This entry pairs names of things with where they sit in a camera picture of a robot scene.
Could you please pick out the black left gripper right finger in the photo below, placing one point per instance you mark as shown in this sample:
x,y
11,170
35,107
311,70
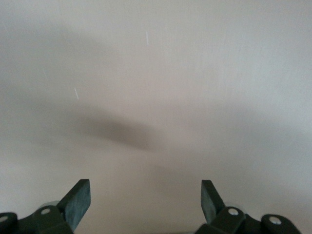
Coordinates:
x,y
229,219

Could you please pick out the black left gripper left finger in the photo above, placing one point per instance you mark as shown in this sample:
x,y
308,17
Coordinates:
x,y
48,219

